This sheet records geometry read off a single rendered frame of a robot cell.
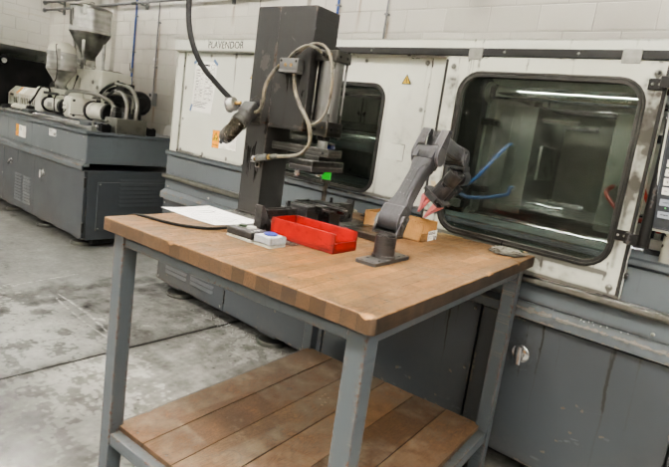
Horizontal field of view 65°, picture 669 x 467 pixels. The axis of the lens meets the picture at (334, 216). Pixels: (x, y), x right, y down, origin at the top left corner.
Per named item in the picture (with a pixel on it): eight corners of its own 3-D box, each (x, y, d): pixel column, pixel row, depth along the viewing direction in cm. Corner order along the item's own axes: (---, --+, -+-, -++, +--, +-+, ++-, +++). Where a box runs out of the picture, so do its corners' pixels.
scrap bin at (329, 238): (332, 254, 151) (334, 234, 150) (269, 235, 165) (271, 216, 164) (355, 250, 161) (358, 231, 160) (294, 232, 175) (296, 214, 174)
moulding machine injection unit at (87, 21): (-8, 108, 586) (-4, -11, 566) (70, 116, 651) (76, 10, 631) (103, 132, 430) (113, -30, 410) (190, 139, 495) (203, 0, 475)
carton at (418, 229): (420, 244, 188) (423, 223, 187) (362, 229, 203) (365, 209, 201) (435, 241, 199) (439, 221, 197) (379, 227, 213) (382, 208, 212)
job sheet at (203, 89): (187, 111, 335) (192, 57, 329) (189, 111, 336) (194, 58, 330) (212, 114, 319) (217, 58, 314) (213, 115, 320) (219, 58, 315)
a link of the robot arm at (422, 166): (380, 232, 155) (424, 153, 169) (400, 237, 152) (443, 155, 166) (374, 219, 151) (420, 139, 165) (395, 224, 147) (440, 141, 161)
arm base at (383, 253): (357, 233, 146) (378, 239, 142) (393, 228, 162) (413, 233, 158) (353, 261, 147) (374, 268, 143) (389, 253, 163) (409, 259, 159)
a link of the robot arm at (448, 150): (450, 149, 190) (418, 121, 164) (474, 152, 185) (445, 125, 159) (441, 181, 189) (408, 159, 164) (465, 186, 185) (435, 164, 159)
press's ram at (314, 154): (312, 181, 174) (324, 90, 169) (256, 168, 189) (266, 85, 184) (343, 181, 188) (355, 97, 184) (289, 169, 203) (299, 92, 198)
